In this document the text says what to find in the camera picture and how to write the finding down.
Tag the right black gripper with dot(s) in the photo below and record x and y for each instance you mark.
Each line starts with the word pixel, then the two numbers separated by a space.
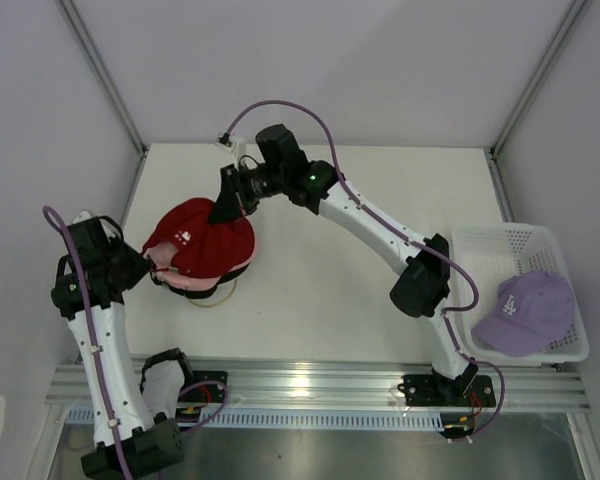
pixel 228 206

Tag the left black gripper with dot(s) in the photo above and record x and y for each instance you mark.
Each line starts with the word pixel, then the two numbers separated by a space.
pixel 140 265

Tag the pink baseball cap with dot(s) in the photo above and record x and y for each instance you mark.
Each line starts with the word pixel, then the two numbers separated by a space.
pixel 167 275

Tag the red baseball cap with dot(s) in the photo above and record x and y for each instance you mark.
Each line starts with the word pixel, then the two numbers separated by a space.
pixel 198 241

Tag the black NY baseball cap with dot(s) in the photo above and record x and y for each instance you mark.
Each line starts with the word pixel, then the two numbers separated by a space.
pixel 205 269

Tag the gold wire hat stand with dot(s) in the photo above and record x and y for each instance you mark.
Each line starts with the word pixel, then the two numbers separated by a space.
pixel 223 292

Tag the purple LA baseball cap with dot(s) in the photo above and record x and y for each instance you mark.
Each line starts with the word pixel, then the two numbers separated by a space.
pixel 532 311

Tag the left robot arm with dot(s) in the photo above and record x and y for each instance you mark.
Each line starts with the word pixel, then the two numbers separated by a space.
pixel 135 430

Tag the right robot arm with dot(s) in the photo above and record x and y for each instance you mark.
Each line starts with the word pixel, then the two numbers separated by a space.
pixel 421 264

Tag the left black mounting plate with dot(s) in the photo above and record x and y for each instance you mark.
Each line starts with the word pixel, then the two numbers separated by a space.
pixel 213 389

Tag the black mounting plate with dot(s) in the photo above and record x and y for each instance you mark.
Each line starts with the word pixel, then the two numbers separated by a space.
pixel 213 389
pixel 429 390

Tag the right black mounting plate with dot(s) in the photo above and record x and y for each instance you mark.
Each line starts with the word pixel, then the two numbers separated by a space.
pixel 429 390

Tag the white plastic basket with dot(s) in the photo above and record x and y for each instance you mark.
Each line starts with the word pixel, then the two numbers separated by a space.
pixel 493 253

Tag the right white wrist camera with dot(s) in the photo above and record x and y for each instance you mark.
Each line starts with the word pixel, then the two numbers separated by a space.
pixel 231 144

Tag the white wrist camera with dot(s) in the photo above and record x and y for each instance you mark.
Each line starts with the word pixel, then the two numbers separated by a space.
pixel 84 216
pixel 231 144

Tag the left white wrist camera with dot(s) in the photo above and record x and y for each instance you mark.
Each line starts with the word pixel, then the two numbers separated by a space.
pixel 84 216

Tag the left aluminium frame post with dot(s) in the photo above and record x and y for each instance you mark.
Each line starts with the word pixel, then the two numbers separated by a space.
pixel 95 61

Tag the aluminium frame post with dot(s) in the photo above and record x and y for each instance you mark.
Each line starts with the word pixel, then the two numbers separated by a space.
pixel 95 61
pixel 549 58

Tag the white slotted cable duct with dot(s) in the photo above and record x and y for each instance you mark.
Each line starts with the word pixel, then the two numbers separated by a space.
pixel 394 420

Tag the right aluminium frame post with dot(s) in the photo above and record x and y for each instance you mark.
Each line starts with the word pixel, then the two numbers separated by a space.
pixel 549 58

